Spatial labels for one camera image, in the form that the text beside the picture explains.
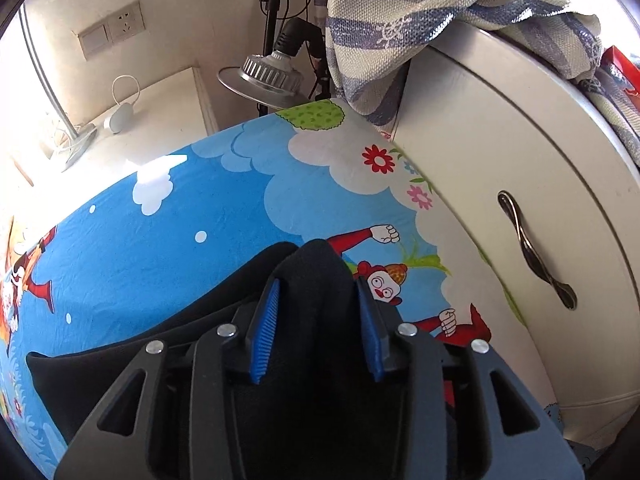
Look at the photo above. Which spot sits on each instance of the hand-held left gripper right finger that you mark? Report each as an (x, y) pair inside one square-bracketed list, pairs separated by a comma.
[(371, 335)]

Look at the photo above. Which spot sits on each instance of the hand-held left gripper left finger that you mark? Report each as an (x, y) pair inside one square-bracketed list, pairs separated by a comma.
[(265, 330)]

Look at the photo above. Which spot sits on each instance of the black pants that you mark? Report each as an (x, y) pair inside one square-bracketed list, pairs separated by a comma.
[(310, 270)]

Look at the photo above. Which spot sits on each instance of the blue cartoon printed bedsheet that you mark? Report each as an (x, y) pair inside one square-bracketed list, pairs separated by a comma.
[(200, 210)]

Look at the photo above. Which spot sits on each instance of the white curved cabinet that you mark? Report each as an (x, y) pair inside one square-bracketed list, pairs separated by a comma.
[(500, 135)]

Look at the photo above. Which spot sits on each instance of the white nightstand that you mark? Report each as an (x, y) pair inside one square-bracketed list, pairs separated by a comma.
[(165, 110)]

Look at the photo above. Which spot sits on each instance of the silver finned lamp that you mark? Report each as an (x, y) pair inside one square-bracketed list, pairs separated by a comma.
[(270, 72)]

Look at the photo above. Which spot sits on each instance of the silver desk lamp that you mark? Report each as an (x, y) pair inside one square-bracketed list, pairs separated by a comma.
[(72, 142)]

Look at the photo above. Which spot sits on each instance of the blue striped beige towel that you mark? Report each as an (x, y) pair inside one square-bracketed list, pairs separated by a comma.
[(400, 10)]

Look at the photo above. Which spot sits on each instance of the red box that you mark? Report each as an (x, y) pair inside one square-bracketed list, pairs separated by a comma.
[(620, 67)]

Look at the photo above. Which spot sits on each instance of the beige wall socket panel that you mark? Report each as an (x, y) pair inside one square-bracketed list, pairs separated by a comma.
[(112, 30)]

